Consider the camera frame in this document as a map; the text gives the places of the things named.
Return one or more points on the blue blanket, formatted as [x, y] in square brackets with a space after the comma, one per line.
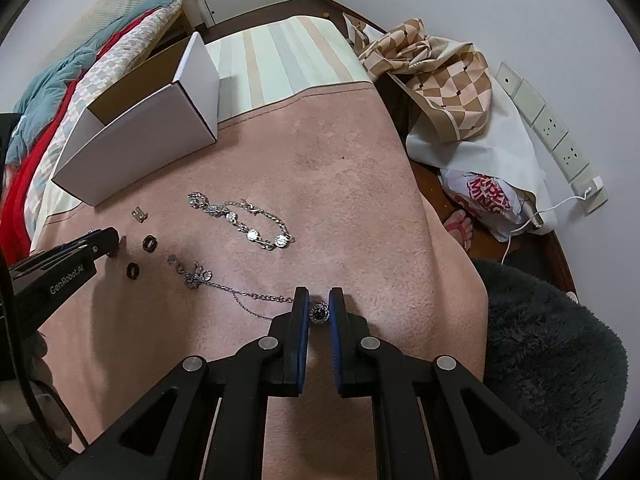
[50, 80]

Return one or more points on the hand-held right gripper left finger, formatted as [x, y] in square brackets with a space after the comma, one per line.
[302, 332]

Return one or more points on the pink blanket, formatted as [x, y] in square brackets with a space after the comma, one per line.
[325, 185]

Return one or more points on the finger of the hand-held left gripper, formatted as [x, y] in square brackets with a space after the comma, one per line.
[102, 240]

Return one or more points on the white cloth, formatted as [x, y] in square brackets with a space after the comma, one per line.
[500, 160]

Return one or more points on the pile of folded blankets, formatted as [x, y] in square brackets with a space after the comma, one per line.
[20, 185]

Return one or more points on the white red-print plastic bag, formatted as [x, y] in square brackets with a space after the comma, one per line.
[480, 195]

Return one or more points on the small silver ear clip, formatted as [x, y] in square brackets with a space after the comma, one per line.
[140, 214]

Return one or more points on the pink flip-flop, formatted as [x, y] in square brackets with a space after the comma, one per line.
[462, 227]

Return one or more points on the dark grey fluffy cushion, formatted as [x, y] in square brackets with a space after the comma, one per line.
[550, 350]

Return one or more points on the white charger plug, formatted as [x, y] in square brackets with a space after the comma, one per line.
[593, 187]

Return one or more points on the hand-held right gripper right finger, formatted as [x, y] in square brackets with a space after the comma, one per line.
[334, 332]

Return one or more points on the white wall socket panel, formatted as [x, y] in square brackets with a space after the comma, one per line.
[545, 125]

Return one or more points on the white cardboard box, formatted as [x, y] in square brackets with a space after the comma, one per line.
[145, 140]

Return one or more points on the brown checkered cloth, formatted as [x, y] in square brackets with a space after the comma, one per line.
[440, 90]

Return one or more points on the striped mattress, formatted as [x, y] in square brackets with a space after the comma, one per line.
[285, 55]

